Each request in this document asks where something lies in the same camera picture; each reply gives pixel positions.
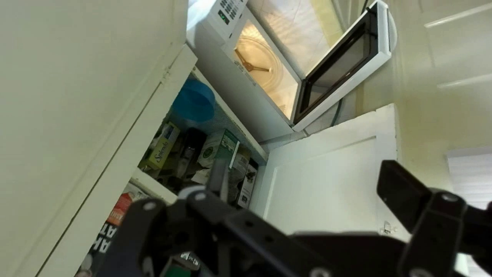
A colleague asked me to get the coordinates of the red food package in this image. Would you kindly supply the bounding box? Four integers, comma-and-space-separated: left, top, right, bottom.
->
76, 189, 137, 277

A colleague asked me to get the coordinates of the cream wall cupboard frame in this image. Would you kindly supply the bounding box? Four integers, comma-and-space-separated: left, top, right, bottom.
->
37, 45, 269, 277

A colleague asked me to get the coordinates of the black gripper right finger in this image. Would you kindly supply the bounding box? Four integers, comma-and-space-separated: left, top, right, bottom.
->
375, 160, 492, 277

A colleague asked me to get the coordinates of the yellow green food box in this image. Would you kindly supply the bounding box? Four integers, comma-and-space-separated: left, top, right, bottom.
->
139, 122, 182, 174

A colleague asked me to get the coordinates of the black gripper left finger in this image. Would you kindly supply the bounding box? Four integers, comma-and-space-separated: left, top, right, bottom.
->
95, 159, 297, 277

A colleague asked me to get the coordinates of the blue plastic bowl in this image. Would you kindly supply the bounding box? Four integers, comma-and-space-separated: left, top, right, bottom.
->
169, 76, 218, 131

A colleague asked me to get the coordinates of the green white food box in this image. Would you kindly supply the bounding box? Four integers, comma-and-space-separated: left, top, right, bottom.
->
197, 128, 243, 171

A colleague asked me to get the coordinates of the black glass microwave door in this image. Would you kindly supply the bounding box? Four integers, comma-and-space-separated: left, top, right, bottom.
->
291, 0, 400, 134

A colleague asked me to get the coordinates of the white microwave oven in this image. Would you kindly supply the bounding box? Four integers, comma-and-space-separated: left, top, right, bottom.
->
185, 0, 309, 146

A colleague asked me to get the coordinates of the dark jar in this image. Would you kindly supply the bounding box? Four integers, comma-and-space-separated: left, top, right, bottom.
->
171, 128, 209, 179

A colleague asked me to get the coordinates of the black power cable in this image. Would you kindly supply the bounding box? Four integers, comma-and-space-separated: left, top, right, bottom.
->
329, 99, 345, 128

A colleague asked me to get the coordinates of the black white food box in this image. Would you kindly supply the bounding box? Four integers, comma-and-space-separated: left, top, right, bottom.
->
228, 152, 262, 209

